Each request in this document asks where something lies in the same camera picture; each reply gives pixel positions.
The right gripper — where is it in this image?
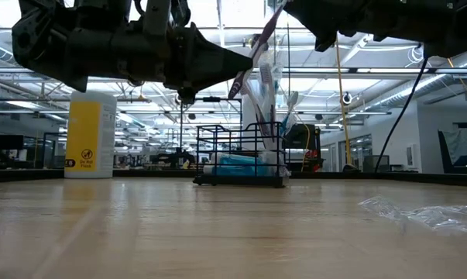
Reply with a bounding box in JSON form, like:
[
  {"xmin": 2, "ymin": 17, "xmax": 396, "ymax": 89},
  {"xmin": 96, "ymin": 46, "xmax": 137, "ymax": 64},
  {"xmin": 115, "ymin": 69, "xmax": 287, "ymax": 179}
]
[{"xmin": 283, "ymin": 0, "xmax": 428, "ymax": 53}]

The yellow hanging cable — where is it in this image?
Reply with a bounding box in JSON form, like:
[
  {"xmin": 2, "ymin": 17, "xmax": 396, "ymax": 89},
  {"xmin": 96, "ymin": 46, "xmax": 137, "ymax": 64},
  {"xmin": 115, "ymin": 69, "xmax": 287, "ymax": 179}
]
[{"xmin": 335, "ymin": 36, "xmax": 359, "ymax": 171}]

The black background machine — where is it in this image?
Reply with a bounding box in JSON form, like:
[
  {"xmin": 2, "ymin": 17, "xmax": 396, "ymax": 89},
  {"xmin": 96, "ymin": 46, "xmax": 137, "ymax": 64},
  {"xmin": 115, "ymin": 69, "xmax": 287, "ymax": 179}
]
[{"xmin": 282, "ymin": 123, "xmax": 322, "ymax": 173}]

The black aluminium table frame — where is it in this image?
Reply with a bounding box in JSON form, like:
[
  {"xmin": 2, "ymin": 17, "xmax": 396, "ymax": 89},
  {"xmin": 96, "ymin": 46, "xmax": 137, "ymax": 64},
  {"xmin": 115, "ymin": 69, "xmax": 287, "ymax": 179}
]
[{"xmin": 0, "ymin": 167, "xmax": 467, "ymax": 188}]

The black station frame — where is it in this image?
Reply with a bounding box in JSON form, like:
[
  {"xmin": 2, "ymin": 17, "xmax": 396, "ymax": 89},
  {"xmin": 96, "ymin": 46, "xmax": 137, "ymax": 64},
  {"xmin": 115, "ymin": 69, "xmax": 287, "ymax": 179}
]
[{"xmin": 177, "ymin": 95, "xmax": 245, "ymax": 160}]

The ceiling light strip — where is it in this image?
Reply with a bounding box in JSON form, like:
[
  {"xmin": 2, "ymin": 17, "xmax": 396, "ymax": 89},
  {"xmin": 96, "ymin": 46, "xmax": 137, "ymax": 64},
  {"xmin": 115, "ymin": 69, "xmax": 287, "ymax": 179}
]
[{"xmin": 252, "ymin": 66, "xmax": 467, "ymax": 75}]

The black wire caddy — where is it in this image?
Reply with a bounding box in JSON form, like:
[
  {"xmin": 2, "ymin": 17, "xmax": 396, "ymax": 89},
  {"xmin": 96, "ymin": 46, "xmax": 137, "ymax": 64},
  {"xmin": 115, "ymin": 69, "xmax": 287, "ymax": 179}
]
[{"xmin": 192, "ymin": 122, "xmax": 292, "ymax": 188}]

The black monitor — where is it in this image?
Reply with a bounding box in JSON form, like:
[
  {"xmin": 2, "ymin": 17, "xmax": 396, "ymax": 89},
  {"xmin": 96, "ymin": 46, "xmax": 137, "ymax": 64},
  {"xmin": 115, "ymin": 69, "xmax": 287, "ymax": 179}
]
[{"xmin": 0, "ymin": 134, "xmax": 25, "ymax": 151}]

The empty clear plastic wrapper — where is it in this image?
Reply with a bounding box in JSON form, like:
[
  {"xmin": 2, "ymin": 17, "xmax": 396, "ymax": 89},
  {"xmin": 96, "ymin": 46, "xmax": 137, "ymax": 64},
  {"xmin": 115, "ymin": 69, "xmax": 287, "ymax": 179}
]
[{"xmin": 358, "ymin": 195, "xmax": 467, "ymax": 236}]

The dark covered equipment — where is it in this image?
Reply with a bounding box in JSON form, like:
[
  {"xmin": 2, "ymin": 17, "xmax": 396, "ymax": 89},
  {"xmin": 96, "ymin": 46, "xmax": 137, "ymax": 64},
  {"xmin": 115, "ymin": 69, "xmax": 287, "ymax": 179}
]
[{"xmin": 437, "ymin": 122, "xmax": 467, "ymax": 174}]

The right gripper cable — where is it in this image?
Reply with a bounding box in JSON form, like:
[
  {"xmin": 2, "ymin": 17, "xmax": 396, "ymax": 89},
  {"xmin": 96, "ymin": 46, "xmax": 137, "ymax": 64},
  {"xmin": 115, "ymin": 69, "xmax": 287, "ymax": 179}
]
[{"xmin": 373, "ymin": 56, "xmax": 430, "ymax": 174}]

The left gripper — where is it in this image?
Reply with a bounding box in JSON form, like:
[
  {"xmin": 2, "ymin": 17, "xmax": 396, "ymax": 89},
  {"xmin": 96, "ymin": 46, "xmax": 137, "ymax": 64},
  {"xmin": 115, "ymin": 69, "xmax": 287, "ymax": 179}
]
[{"xmin": 62, "ymin": 0, "xmax": 254, "ymax": 105}]

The yellow white wipes canister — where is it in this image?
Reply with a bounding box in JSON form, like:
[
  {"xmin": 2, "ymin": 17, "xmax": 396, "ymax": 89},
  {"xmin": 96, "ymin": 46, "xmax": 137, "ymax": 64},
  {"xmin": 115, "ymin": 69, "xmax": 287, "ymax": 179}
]
[{"xmin": 64, "ymin": 91, "xmax": 118, "ymax": 179}]

